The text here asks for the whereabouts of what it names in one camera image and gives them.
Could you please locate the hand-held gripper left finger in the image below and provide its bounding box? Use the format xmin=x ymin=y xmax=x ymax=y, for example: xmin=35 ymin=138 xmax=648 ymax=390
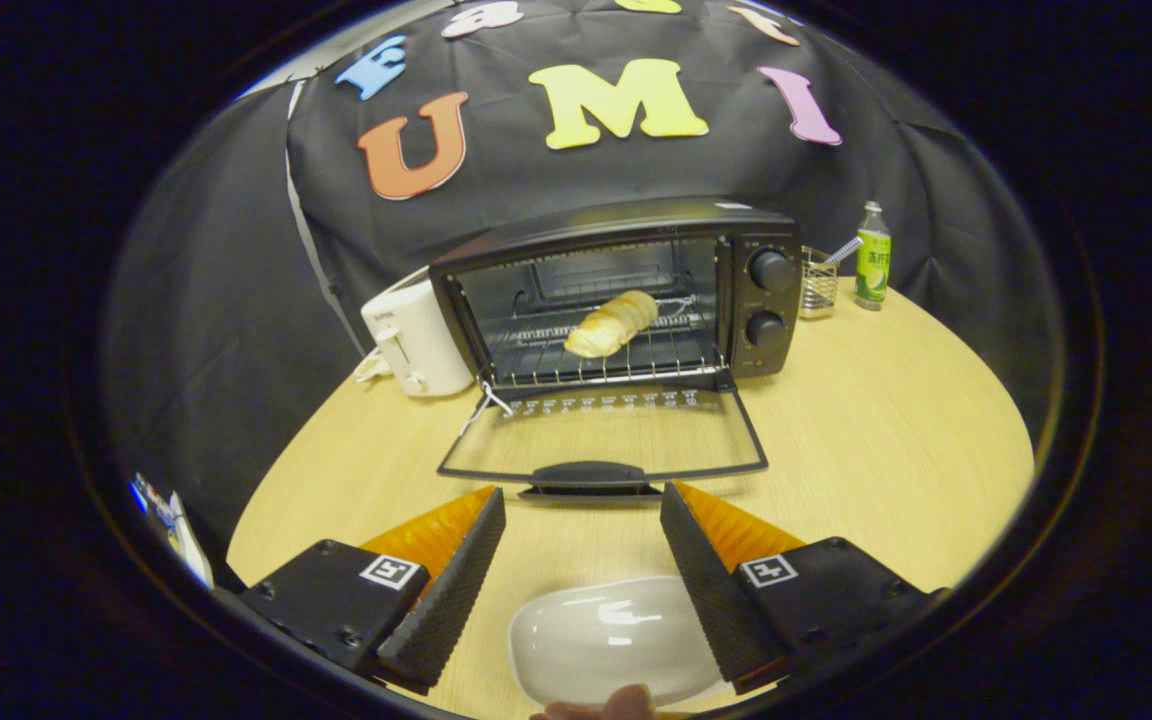
xmin=211 ymin=486 xmax=507 ymax=696

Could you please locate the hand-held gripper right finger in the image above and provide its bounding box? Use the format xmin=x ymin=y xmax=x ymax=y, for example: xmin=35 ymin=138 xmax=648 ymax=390
xmin=660 ymin=480 xmax=947 ymax=696

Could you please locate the black toaster oven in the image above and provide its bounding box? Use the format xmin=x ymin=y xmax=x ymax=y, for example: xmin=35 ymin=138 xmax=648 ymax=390
xmin=436 ymin=197 xmax=804 ymax=501

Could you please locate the white pop-up toaster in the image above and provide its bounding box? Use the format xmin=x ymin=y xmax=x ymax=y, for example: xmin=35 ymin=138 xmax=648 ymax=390
xmin=360 ymin=267 xmax=477 ymax=399

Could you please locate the white oval plate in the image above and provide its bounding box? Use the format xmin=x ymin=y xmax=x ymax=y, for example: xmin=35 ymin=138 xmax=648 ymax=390
xmin=508 ymin=575 xmax=727 ymax=709

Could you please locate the white and blue box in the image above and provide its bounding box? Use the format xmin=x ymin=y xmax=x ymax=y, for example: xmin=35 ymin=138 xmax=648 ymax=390
xmin=131 ymin=472 xmax=215 ymax=591

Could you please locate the green label bottle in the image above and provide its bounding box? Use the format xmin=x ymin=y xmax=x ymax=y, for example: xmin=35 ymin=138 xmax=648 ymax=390
xmin=855 ymin=201 xmax=892 ymax=312

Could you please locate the black backdrop cloth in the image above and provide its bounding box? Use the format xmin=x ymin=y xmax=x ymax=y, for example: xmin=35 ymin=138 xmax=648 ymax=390
xmin=101 ymin=0 xmax=1062 ymax=561

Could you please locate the wire mesh utensil holder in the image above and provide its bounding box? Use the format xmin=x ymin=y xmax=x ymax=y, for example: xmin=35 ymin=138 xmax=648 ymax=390
xmin=800 ymin=246 xmax=840 ymax=320

